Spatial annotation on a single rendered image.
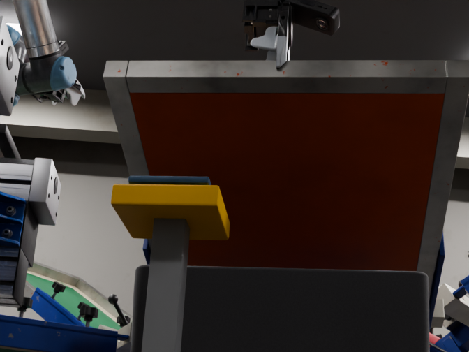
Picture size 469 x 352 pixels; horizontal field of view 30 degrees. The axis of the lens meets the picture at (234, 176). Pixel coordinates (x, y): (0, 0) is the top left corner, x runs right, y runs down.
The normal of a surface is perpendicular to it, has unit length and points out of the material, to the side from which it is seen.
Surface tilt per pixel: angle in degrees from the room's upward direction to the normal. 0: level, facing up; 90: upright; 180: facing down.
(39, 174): 90
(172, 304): 90
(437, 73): 74
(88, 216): 90
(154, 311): 90
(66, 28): 180
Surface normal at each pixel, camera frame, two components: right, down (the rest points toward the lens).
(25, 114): 0.06, -0.38
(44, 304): -0.58, -0.34
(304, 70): -0.07, -0.62
